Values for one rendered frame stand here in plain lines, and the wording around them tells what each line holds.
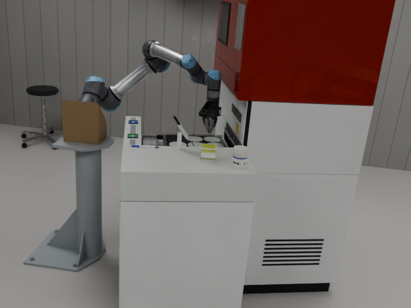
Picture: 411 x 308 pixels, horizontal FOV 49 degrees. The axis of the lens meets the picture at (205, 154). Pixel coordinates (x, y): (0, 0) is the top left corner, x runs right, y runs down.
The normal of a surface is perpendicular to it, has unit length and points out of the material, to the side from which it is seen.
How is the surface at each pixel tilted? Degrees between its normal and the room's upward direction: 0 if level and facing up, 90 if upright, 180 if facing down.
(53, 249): 0
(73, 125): 90
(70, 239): 90
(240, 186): 90
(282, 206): 90
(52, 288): 0
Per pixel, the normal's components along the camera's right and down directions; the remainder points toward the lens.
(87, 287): 0.07, -0.93
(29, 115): -0.13, 0.34
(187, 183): 0.14, 0.36
